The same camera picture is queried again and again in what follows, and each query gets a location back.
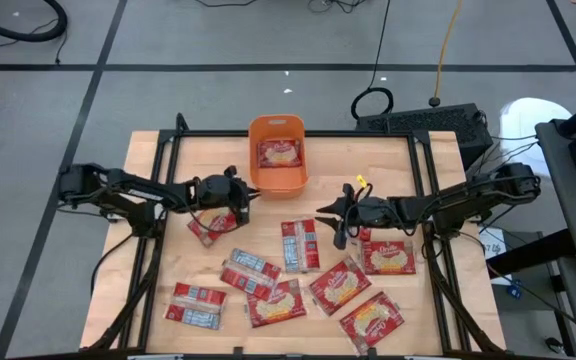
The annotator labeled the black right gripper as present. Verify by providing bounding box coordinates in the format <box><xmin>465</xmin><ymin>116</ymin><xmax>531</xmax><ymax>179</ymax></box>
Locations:
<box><xmin>315</xmin><ymin>183</ymin><xmax>399</xmax><ymax>250</ymax></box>

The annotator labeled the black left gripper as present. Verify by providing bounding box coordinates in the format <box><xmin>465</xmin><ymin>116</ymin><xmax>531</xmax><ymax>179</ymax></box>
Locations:
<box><xmin>195</xmin><ymin>166</ymin><xmax>263</xmax><ymax>226</ymax></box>

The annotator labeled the orange plastic basket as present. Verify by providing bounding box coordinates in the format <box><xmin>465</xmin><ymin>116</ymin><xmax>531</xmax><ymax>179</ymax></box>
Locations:
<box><xmin>247</xmin><ymin>113</ymin><xmax>311</xmax><ymax>200</ymax></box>

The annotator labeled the black computer case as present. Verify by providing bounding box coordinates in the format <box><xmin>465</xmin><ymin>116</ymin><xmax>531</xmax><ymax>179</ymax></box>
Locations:
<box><xmin>355</xmin><ymin>102</ymin><xmax>495</xmax><ymax>172</ymax></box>

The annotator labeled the white paper sheet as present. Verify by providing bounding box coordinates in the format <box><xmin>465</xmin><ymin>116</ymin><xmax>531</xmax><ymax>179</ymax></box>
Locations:
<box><xmin>478</xmin><ymin>227</ymin><xmax>515</xmax><ymax>287</ymax></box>

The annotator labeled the black aluminium table frame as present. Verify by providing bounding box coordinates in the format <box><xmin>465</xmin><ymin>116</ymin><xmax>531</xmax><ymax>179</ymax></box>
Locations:
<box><xmin>80</xmin><ymin>112</ymin><xmax>508</xmax><ymax>360</ymax></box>

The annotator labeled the black arm base cable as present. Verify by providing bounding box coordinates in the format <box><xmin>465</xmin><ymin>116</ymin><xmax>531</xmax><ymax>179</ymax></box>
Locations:
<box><xmin>89</xmin><ymin>231</ymin><xmax>137</xmax><ymax>297</ymax></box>

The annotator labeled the black looped cable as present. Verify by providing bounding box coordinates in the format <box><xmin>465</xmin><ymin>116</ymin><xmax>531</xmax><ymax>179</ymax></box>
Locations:
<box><xmin>349</xmin><ymin>0</ymin><xmax>395</xmax><ymax>121</ymax></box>

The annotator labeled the black floor cable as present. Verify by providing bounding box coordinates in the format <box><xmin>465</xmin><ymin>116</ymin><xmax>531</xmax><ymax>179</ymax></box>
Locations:
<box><xmin>306</xmin><ymin>0</ymin><xmax>369</xmax><ymax>15</ymax></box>
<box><xmin>191</xmin><ymin>0</ymin><xmax>260</xmax><ymax>9</ymax></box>

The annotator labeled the yellow cable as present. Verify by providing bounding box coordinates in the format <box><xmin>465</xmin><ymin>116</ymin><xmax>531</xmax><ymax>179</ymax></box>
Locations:
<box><xmin>431</xmin><ymin>0</ymin><xmax>465</xmax><ymax>109</ymax></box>

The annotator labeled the black vacuum hose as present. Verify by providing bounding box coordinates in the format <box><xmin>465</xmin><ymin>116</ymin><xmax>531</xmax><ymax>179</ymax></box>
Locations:
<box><xmin>0</xmin><ymin>0</ymin><xmax>69</xmax><ymax>44</ymax></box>

